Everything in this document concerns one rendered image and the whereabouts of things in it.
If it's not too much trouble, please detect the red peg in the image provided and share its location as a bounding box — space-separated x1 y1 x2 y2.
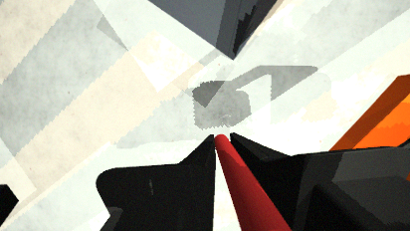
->
214 134 291 231

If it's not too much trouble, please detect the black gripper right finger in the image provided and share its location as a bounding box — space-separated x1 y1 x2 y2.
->
230 132 410 231

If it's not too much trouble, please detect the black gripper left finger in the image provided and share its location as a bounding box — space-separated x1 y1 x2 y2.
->
96 134 216 231

